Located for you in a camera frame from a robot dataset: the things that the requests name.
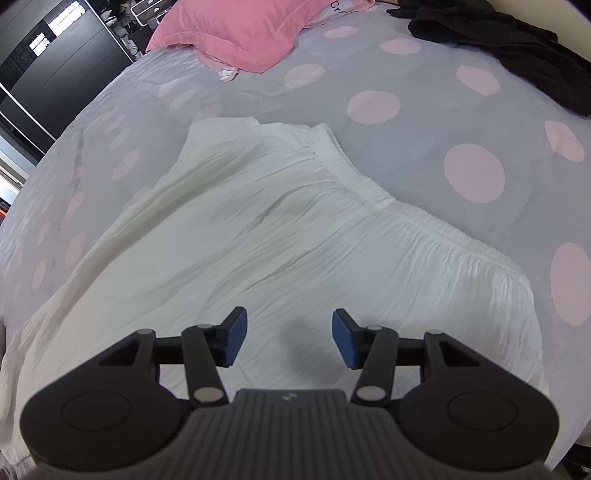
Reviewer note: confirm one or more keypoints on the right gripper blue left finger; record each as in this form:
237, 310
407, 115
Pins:
205, 348

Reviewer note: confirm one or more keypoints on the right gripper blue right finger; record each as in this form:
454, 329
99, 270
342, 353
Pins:
373, 351

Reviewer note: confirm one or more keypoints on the white crinkled skirt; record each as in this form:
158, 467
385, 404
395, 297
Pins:
270, 217

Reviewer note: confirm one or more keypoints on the grey pink-dotted bed sheet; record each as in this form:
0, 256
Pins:
445, 129

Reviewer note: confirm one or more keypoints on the pink pillow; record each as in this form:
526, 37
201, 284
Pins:
251, 36

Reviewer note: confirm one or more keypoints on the black wardrobe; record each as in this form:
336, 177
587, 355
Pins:
56, 57

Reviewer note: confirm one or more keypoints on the black clothing pile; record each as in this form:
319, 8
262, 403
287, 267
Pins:
529, 52

